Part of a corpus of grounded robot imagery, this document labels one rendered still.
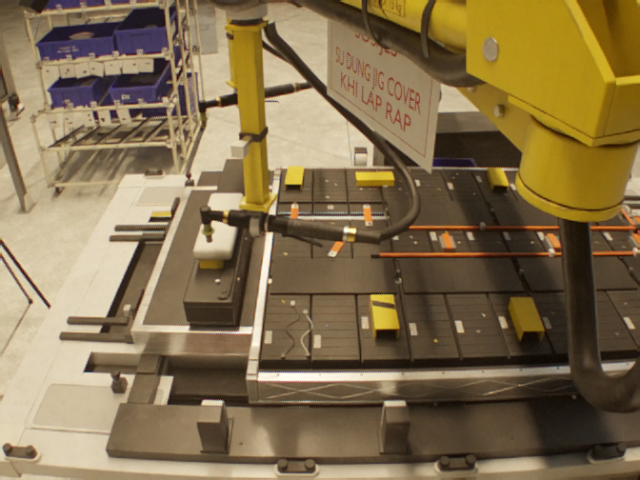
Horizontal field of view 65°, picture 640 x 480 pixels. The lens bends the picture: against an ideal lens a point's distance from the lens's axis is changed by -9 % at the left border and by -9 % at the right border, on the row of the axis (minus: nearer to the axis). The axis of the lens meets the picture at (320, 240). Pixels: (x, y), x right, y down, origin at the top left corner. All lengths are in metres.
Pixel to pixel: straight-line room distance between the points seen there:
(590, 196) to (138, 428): 1.41
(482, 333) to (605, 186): 1.28
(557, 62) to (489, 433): 1.31
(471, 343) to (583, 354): 1.07
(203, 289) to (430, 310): 0.70
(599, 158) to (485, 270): 1.52
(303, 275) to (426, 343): 0.48
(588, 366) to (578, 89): 0.31
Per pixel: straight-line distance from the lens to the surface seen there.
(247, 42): 1.28
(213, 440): 1.50
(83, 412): 1.79
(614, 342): 1.83
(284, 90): 2.33
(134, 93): 4.31
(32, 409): 1.86
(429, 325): 1.69
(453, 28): 0.55
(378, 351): 1.59
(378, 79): 0.82
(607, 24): 0.50
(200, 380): 1.86
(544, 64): 0.44
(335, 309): 1.72
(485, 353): 1.64
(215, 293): 1.65
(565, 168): 0.44
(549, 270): 2.02
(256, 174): 1.40
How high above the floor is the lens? 2.15
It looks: 35 degrees down
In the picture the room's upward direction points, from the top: straight up
